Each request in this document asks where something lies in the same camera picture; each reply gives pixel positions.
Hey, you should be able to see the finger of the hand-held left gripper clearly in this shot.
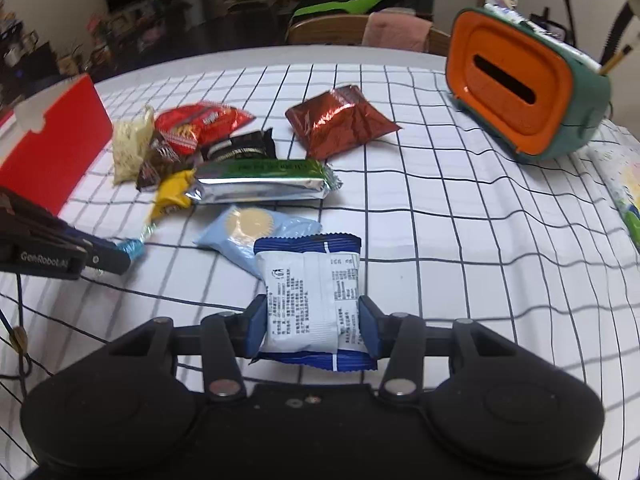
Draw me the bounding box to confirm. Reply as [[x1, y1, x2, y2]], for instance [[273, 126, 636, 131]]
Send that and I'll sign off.
[[82, 250, 132, 275], [60, 225, 118, 253]]

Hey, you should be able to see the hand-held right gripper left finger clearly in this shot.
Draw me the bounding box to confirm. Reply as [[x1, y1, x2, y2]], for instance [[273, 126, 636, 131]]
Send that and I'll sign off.
[[107, 294, 268, 403]]

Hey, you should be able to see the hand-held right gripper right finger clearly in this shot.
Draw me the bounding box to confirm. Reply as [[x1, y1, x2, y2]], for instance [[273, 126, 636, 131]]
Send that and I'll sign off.
[[359, 295, 521, 403]]

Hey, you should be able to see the light blue foil candy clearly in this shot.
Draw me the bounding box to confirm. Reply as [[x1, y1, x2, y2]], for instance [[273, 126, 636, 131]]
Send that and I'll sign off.
[[115, 221, 160, 261]]

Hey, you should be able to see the white and blue snack packet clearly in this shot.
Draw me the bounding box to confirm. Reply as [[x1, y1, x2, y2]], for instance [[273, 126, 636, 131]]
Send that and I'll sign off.
[[252, 234, 377, 372]]

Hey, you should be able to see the yellow snack packet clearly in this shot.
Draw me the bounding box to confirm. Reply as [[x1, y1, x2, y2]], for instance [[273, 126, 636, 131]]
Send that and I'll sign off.
[[147, 170, 197, 223]]

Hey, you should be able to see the red cardboard box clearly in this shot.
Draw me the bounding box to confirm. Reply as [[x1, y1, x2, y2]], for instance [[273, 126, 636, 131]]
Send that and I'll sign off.
[[0, 74, 114, 216]]

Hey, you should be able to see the green and silver snack bar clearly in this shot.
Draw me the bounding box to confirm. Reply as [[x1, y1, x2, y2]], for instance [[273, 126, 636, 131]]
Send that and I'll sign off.
[[186, 159, 343, 206]]

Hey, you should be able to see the black snack packet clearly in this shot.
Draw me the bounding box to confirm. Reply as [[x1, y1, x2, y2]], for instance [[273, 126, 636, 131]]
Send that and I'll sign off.
[[200, 128, 277, 163]]

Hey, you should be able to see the light blue cookie packet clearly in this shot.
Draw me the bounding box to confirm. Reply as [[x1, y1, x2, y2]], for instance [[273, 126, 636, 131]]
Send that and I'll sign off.
[[194, 205, 322, 278]]

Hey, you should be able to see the brown snack packet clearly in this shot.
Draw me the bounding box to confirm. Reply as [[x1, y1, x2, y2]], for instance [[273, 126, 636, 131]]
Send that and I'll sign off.
[[136, 132, 196, 191]]

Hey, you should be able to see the pale noodle snack packet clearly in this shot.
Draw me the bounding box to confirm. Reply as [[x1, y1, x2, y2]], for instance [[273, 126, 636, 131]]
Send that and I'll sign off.
[[111, 105, 156, 185]]

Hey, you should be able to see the checkered tablecloth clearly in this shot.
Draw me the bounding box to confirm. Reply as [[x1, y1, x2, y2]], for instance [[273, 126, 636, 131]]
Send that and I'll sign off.
[[0, 62, 640, 480]]

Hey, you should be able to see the red snack packet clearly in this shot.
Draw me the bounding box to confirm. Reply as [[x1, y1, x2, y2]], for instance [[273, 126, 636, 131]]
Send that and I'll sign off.
[[154, 102, 256, 156]]

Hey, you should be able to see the dark red foil packet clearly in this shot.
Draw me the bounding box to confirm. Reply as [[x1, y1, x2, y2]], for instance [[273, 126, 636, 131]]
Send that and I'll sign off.
[[285, 85, 402, 160]]

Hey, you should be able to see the dark television cabinet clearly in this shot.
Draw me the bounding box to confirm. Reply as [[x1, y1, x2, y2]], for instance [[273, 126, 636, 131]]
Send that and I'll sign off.
[[85, 0, 196, 61]]

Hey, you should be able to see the orange and green tissue box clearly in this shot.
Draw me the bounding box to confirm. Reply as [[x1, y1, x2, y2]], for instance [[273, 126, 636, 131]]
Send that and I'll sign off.
[[445, 7, 612, 163]]

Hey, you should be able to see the wet wipes packet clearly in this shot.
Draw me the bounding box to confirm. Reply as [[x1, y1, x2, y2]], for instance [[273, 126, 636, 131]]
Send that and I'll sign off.
[[587, 135, 640, 251]]

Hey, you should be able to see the pink towel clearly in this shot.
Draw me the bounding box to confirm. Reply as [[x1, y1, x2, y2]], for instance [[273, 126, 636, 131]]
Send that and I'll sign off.
[[361, 11, 433, 53]]

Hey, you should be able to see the wooden chair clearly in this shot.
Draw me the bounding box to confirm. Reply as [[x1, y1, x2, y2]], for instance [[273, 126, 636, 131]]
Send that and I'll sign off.
[[286, 14, 451, 56]]

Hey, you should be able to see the black brush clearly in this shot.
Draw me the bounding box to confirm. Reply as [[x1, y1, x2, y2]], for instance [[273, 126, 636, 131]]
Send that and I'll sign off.
[[557, 0, 576, 43]]

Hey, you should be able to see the wooden handled brush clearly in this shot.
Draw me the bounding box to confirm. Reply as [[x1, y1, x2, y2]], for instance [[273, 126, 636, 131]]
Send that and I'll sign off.
[[597, 45, 633, 76]]

